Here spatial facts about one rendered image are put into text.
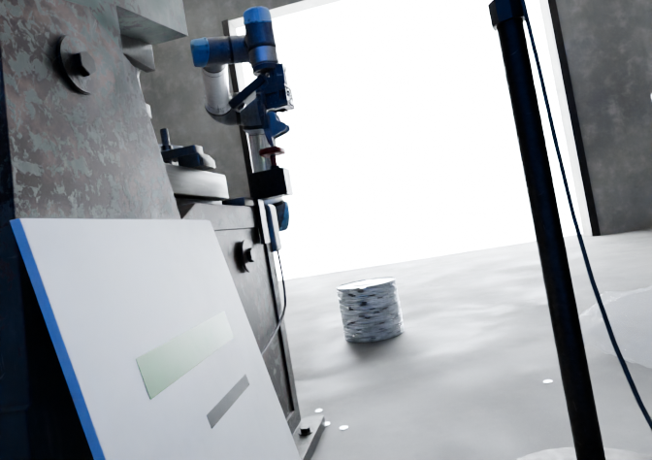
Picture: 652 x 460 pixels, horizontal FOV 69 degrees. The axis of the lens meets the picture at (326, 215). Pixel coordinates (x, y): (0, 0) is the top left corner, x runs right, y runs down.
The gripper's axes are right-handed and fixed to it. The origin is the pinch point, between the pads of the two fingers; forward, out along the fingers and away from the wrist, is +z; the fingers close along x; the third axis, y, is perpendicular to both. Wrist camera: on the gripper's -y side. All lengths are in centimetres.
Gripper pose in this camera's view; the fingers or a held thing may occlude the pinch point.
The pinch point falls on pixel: (271, 144)
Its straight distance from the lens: 127.0
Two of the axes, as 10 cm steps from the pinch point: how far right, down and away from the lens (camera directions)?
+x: 1.9, 0.0, 9.8
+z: 1.7, 9.8, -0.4
